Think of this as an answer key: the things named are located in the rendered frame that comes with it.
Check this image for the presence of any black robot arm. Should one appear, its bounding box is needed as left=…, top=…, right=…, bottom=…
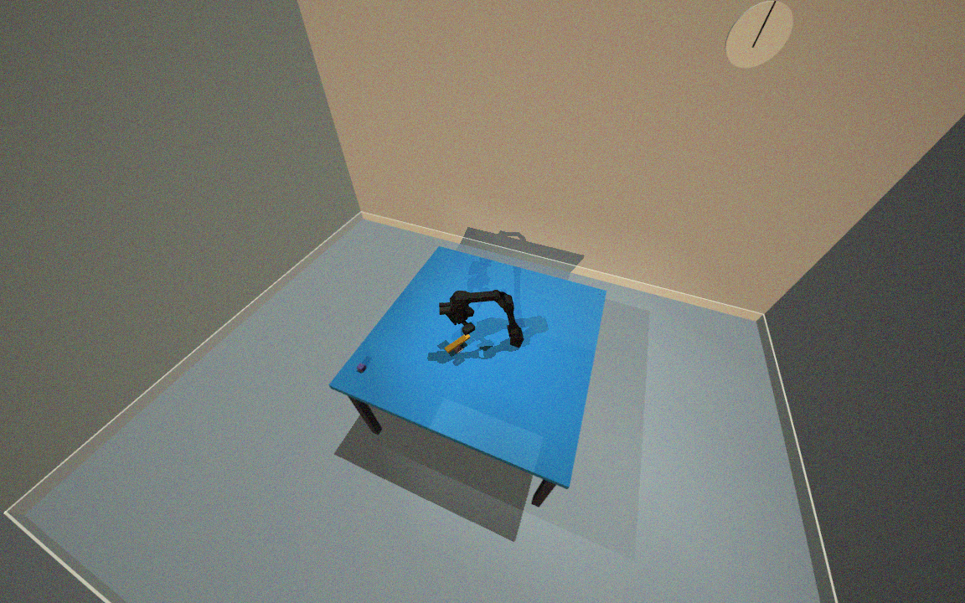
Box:
left=439, top=290, right=524, bottom=348

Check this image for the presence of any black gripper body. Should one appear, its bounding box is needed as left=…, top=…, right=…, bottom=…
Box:
left=446, top=310, right=475, bottom=335

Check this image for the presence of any yellow bar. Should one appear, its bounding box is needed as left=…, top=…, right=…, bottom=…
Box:
left=445, top=335, right=470, bottom=353

